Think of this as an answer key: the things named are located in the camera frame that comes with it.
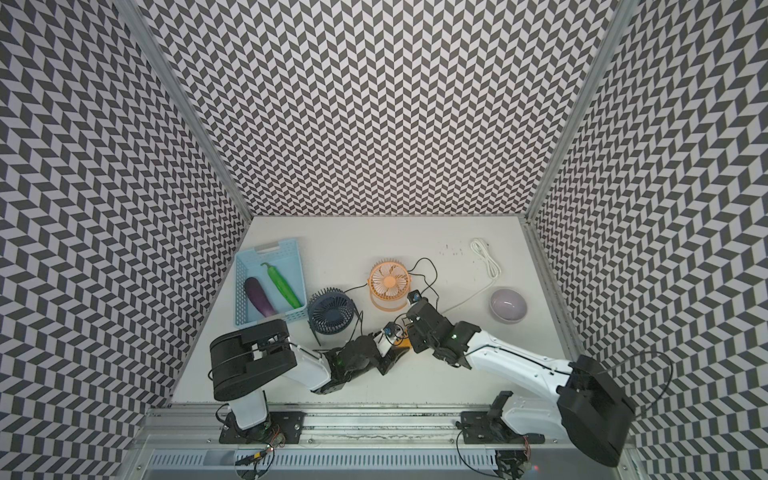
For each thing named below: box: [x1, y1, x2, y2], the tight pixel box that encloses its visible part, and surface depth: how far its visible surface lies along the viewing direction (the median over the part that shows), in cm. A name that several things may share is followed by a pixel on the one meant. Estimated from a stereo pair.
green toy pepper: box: [260, 262, 302, 309], surface depth 100 cm
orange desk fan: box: [368, 258, 412, 312], surface depth 93 cm
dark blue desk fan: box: [307, 287, 355, 346], surface depth 86 cm
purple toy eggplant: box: [244, 277, 276, 317], surface depth 96 cm
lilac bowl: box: [489, 288, 528, 323], surface depth 91 cm
